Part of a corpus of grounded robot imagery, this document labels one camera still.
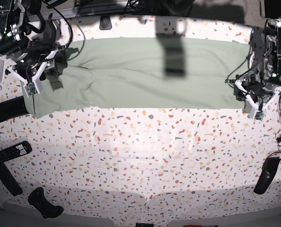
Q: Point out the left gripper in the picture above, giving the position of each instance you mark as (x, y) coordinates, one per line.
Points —
(254, 92)

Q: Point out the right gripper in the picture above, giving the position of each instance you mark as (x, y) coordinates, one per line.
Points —
(35, 70)

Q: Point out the light green T-shirt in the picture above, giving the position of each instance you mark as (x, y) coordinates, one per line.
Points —
(145, 73)

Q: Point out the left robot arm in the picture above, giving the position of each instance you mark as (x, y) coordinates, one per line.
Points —
(268, 65)

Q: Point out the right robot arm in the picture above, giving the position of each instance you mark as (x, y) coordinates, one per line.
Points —
(30, 41)

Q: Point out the black cylindrical speaker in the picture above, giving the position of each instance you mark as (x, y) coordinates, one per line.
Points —
(12, 108)

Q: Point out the black TV remote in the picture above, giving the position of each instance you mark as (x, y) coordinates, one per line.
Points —
(15, 151)

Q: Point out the long black bar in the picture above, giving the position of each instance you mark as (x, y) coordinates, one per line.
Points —
(9, 181)

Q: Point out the small black box bottom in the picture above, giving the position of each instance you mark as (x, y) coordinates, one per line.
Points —
(144, 225)

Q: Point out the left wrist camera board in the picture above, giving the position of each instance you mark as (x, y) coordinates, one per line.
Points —
(256, 114)

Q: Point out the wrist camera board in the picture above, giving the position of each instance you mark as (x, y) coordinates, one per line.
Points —
(256, 114)
(32, 88)

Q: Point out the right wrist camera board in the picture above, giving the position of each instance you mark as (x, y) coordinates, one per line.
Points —
(32, 88)

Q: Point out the black curved handle right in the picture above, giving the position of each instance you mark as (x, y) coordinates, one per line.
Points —
(269, 170)

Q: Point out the black camera stand base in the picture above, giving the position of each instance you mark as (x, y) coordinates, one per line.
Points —
(105, 23)

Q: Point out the red handled screwdriver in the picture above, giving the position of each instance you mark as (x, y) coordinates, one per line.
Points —
(200, 226)

